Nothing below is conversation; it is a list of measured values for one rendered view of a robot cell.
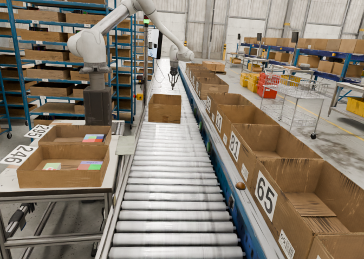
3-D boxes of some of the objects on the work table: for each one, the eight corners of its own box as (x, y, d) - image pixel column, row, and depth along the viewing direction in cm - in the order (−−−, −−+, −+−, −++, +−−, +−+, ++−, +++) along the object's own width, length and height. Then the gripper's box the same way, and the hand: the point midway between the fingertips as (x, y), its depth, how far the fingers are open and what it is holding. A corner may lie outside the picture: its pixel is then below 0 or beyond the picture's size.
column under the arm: (78, 135, 176) (75, 91, 165) (86, 122, 200) (83, 84, 189) (115, 135, 180) (113, 92, 169) (117, 123, 204) (116, 85, 193)
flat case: (70, 182, 121) (69, 179, 120) (82, 163, 138) (81, 161, 138) (97, 182, 122) (97, 180, 121) (105, 163, 140) (105, 161, 139)
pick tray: (56, 137, 169) (54, 124, 165) (111, 138, 174) (111, 125, 171) (39, 156, 142) (37, 141, 139) (105, 156, 148) (104, 142, 145)
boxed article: (61, 168, 132) (60, 162, 130) (53, 182, 120) (52, 175, 118) (47, 168, 130) (46, 163, 129) (38, 182, 118) (37, 176, 117)
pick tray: (43, 159, 140) (40, 144, 137) (110, 159, 145) (109, 144, 142) (18, 188, 114) (14, 170, 110) (101, 187, 119) (100, 169, 116)
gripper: (180, 66, 243) (179, 89, 251) (167, 65, 242) (166, 89, 250) (180, 67, 236) (179, 91, 244) (167, 66, 235) (166, 90, 243)
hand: (173, 86), depth 246 cm, fingers closed
